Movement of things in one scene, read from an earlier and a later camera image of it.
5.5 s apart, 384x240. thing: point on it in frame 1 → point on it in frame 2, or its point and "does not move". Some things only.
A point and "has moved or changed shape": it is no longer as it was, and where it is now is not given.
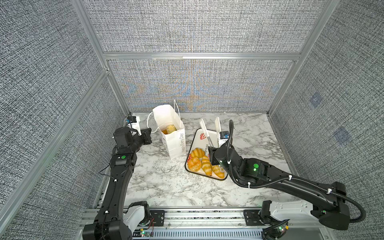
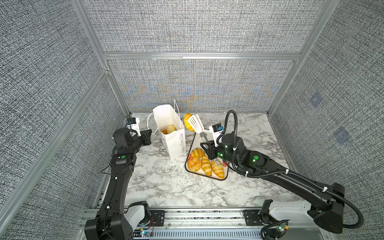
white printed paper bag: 171,130 does not move
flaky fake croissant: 169,129 does not move
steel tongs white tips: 218,127 has moved or changed shape
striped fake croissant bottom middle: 206,165 does not move
